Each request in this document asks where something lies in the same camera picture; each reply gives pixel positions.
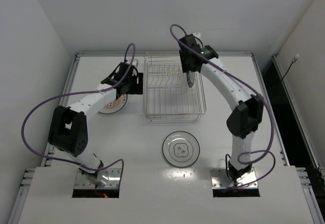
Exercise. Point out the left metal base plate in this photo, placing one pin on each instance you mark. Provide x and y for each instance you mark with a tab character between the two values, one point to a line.
113	177

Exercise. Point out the orange patterned plate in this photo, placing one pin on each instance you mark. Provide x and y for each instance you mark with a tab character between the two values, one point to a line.
115	106

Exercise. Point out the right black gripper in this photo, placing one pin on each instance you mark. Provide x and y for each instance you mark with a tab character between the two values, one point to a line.
189	65

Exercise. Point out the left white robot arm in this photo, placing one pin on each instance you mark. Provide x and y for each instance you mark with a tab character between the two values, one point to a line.
69	130

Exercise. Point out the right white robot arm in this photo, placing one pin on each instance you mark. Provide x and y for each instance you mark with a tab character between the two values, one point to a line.
247	109

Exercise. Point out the wire dish rack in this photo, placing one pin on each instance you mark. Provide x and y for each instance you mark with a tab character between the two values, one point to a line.
167	97

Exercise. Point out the green rimmed plate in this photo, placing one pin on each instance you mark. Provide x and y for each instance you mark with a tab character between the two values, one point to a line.
191	78

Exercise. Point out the white plate with flower emblem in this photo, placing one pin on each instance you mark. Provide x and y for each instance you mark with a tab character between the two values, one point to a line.
180	149

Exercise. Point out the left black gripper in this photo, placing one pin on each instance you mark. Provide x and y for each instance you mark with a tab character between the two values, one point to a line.
137	83

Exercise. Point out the metal base plate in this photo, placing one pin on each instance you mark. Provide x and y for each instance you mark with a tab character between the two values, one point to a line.
113	177
220	180

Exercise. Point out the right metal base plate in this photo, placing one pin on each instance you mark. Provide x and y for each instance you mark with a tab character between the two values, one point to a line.
220	180

